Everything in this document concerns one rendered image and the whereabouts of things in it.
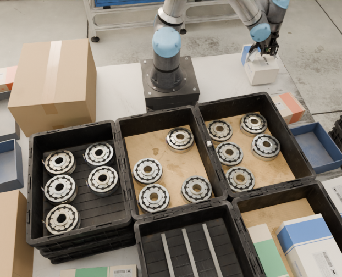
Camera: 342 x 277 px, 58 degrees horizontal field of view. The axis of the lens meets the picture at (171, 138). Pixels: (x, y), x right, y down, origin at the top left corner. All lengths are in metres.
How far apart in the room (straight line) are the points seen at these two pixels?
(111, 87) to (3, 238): 0.85
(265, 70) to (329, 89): 1.35
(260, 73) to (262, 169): 0.56
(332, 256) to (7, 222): 0.97
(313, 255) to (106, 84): 1.17
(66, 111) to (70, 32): 2.00
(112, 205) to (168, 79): 0.61
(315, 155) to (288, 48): 1.83
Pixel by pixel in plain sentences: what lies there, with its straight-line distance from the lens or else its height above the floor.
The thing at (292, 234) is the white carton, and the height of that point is 0.92.
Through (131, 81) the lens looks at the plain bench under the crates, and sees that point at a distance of 1.61.
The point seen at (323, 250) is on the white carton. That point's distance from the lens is 1.01.
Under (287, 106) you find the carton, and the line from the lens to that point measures 1.48.
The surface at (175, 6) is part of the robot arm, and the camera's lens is 1.36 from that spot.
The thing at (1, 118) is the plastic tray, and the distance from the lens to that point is 1.63.
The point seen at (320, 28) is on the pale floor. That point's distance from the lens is 3.51.
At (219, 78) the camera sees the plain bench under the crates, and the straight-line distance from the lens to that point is 1.64.
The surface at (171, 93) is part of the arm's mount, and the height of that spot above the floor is 0.80.
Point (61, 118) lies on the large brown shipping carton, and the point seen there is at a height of 0.81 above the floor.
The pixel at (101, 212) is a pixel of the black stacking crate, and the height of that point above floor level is 0.83.
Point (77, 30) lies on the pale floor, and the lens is 3.29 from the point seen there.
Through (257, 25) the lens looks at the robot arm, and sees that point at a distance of 1.29.
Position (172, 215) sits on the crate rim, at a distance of 0.94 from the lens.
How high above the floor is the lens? 1.80
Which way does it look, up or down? 54 degrees down
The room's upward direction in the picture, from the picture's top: straight up
